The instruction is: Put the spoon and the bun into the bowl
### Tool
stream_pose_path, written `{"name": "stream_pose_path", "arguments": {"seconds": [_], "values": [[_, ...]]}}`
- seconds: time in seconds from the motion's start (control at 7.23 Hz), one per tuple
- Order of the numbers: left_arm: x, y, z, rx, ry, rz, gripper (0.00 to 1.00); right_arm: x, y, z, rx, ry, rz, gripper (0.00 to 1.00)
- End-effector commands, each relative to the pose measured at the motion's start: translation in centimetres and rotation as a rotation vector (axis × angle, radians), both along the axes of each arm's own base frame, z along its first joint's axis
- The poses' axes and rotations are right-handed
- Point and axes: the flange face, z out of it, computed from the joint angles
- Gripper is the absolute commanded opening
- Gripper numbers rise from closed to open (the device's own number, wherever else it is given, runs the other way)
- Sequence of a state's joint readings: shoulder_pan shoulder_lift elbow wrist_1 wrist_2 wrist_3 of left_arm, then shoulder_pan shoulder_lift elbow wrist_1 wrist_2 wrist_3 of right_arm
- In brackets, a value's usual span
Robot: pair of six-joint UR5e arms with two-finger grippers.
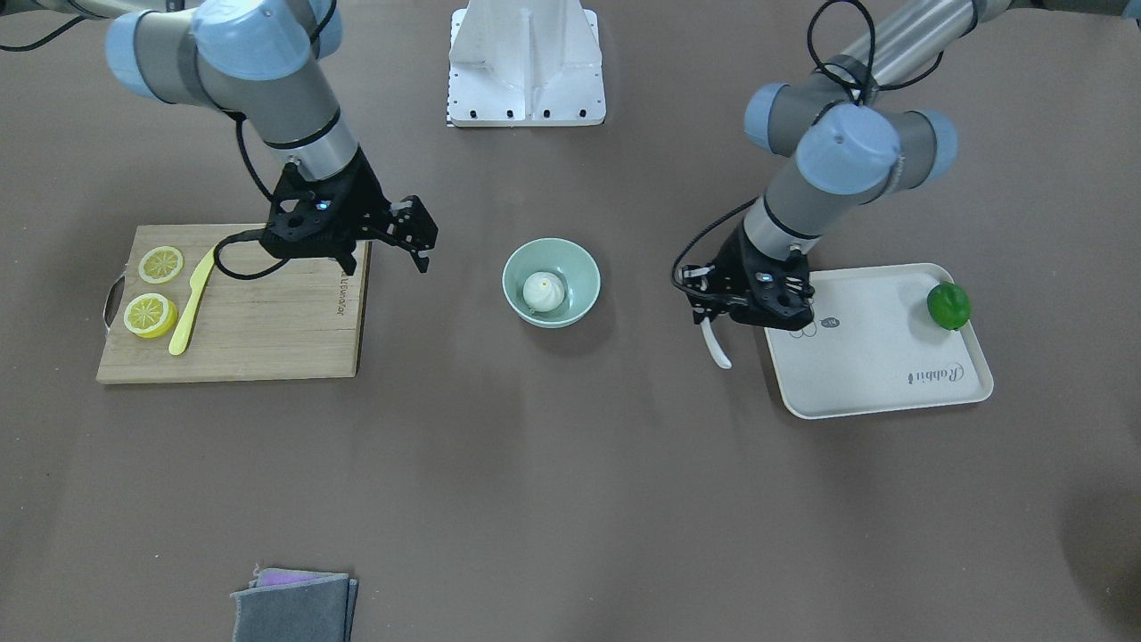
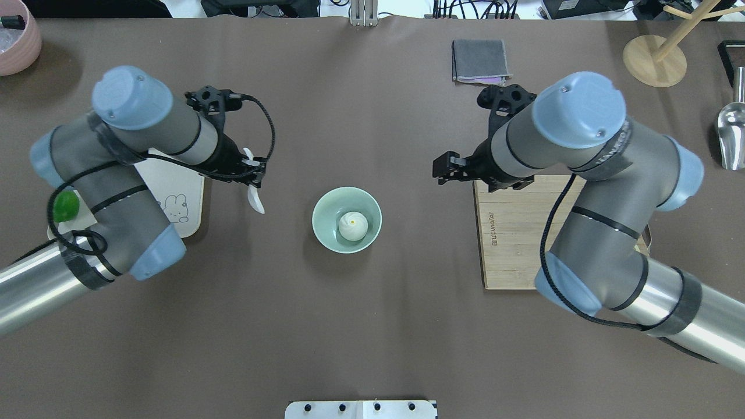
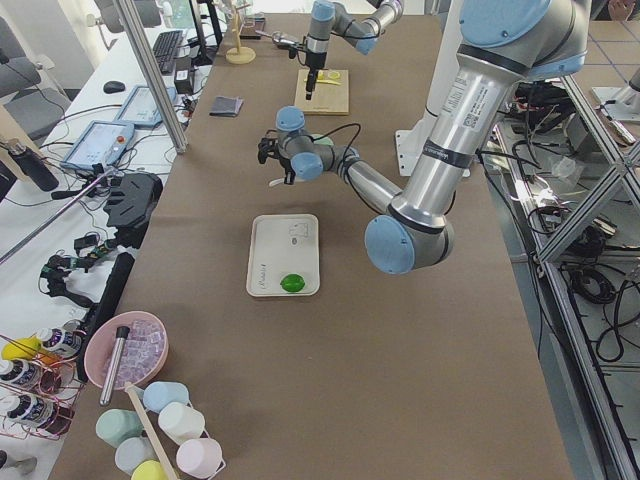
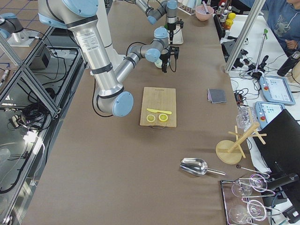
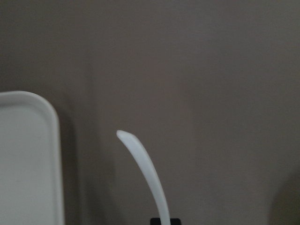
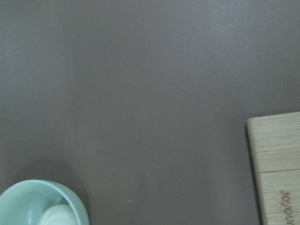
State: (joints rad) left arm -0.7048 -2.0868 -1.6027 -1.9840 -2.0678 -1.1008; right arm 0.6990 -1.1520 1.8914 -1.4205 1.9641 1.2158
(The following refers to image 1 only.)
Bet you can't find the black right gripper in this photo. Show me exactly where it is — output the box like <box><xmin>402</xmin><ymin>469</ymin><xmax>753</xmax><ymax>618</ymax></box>
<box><xmin>331</xmin><ymin>243</ymin><xmax>357</xmax><ymax>276</ymax></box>

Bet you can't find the yellow plastic knife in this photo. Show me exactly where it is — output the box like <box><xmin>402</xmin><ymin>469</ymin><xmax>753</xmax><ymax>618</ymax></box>
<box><xmin>168</xmin><ymin>244</ymin><xmax>218</xmax><ymax>355</ymax></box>

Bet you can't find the green lime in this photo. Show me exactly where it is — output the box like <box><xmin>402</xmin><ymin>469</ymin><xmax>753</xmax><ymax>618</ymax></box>
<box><xmin>926</xmin><ymin>281</ymin><xmax>973</xmax><ymax>332</ymax></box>

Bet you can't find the white steamed bun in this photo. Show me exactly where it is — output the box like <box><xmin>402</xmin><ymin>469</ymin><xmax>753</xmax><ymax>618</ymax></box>
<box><xmin>521</xmin><ymin>271</ymin><xmax>566</xmax><ymax>314</ymax></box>

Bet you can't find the white ceramic spoon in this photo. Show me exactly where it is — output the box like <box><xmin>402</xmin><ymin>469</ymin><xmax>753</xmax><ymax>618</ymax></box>
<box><xmin>698</xmin><ymin>317</ymin><xmax>733</xmax><ymax>369</ymax></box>

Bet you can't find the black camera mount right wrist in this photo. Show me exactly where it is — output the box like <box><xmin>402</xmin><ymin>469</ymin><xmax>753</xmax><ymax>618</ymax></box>
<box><xmin>215</xmin><ymin>151</ymin><xmax>439</xmax><ymax>281</ymax></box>

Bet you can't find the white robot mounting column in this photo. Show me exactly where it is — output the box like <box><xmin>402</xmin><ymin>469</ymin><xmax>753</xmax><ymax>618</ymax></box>
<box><xmin>446</xmin><ymin>1</ymin><xmax>607</xmax><ymax>128</ymax></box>

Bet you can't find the lemon half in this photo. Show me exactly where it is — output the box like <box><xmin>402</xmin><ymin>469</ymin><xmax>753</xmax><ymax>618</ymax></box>
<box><xmin>122</xmin><ymin>292</ymin><xmax>179</xmax><ymax>340</ymax></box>

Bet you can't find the mint green bowl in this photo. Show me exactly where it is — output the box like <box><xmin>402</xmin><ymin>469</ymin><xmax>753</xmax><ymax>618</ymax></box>
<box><xmin>501</xmin><ymin>237</ymin><xmax>602</xmax><ymax>330</ymax></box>

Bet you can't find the bamboo cutting board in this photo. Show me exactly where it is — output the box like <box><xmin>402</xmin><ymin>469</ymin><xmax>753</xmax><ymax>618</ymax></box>
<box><xmin>96</xmin><ymin>224</ymin><xmax>371</xmax><ymax>383</ymax></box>

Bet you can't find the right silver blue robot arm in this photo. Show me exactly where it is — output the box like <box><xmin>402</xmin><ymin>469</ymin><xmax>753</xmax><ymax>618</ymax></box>
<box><xmin>3</xmin><ymin>1</ymin><xmax>365</xmax><ymax>274</ymax></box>

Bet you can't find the cream rabbit tray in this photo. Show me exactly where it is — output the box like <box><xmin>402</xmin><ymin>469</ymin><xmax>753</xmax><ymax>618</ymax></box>
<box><xmin>764</xmin><ymin>263</ymin><xmax>994</xmax><ymax>420</ymax></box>

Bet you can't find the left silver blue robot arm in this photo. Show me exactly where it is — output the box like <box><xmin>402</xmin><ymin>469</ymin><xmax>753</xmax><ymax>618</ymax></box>
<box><xmin>743</xmin><ymin>1</ymin><xmax>1008</xmax><ymax>260</ymax></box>

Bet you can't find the lemon slice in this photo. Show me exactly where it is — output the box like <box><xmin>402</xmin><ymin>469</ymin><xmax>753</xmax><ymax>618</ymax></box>
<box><xmin>137</xmin><ymin>245</ymin><xmax>185</xmax><ymax>284</ymax></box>

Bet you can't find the grey folded cloth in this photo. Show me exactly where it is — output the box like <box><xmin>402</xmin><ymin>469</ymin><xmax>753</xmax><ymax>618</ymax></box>
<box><xmin>230</xmin><ymin>566</ymin><xmax>358</xmax><ymax>641</ymax></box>

